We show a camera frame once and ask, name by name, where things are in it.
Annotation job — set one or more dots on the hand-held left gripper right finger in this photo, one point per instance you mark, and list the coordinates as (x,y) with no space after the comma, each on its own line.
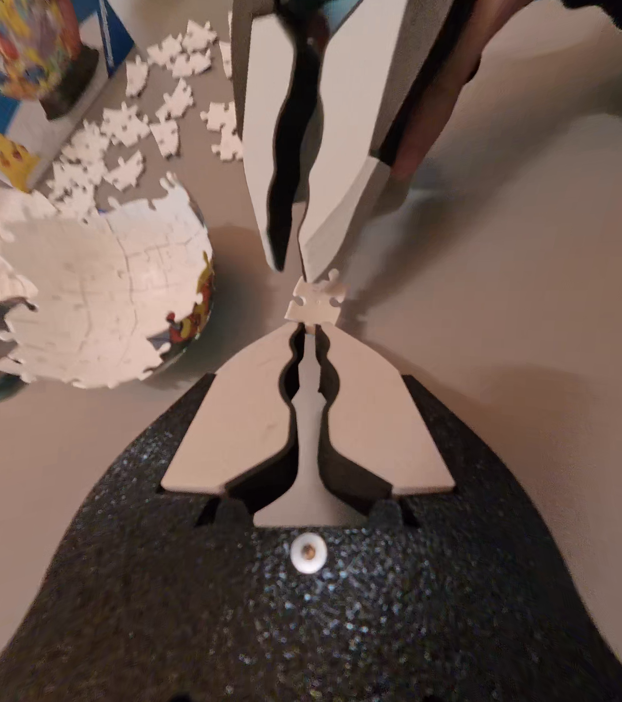
(379,422)

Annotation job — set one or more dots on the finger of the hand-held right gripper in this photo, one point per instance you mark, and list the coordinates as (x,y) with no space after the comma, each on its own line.
(260,109)
(350,137)

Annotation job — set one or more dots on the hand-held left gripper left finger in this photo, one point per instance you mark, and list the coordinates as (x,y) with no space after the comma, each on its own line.
(234,422)

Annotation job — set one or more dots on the pile of puzzle pieces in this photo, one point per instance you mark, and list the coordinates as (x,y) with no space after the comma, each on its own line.
(152,115)

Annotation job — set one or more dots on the white puzzle piece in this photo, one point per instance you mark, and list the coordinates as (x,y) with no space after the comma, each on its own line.
(316,302)

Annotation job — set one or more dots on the partly built puzzle ball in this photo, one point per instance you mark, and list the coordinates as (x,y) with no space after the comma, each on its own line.
(97,296)

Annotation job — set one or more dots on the colourful puzzle box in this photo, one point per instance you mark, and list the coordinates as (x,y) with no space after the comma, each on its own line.
(9,82)

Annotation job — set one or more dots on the person's right hand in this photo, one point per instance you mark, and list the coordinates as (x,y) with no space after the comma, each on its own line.
(448,104)

